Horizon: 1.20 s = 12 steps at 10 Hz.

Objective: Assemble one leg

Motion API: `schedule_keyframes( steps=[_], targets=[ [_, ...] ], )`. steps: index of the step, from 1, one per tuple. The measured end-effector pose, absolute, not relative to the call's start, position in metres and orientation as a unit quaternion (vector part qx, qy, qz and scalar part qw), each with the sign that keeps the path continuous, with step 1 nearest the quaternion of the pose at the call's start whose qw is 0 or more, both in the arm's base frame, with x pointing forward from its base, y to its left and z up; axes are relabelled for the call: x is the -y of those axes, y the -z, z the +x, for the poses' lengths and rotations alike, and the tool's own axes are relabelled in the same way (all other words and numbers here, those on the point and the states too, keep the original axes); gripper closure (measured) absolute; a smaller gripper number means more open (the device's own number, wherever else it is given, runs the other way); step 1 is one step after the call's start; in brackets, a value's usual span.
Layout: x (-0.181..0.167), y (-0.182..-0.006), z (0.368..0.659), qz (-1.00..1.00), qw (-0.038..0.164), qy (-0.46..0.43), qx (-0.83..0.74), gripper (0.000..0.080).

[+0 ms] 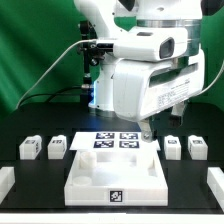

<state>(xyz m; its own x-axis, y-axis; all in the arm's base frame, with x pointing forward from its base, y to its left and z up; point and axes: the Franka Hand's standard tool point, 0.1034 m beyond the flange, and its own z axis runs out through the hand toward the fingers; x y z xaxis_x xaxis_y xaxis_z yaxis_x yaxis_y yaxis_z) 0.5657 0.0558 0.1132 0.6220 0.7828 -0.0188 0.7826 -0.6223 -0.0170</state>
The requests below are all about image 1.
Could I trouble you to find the grey cable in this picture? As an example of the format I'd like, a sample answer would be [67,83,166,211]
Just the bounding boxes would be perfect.
[15,39,98,109]

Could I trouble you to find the black cable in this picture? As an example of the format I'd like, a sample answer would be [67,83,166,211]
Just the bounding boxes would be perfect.
[19,85,84,105]

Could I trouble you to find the white left obstacle block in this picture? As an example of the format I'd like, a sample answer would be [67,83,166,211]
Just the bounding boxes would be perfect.
[0,167,15,204]

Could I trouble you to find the white square tabletop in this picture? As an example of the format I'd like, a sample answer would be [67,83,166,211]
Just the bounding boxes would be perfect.
[64,150,168,206]

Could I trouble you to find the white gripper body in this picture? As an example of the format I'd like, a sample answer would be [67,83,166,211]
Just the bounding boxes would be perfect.
[113,53,205,122]

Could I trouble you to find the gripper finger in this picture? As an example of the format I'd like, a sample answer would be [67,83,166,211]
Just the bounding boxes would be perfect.
[138,119,153,142]
[169,102,185,127]

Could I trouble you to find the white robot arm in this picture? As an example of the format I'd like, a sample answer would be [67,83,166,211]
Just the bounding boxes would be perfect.
[74,0,224,142]

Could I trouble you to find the white sheet with markers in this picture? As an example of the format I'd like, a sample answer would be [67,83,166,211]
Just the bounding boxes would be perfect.
[70,131,160,151]

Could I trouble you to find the white right obstacle wall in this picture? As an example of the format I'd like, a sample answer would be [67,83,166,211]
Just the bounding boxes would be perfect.
[207,167,224,212]

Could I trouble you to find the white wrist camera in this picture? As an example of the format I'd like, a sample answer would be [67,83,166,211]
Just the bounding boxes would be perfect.
[96,27,188,62]

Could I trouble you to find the black camera stand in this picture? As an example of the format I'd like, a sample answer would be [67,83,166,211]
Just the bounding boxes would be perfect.
[77,20,104,109]

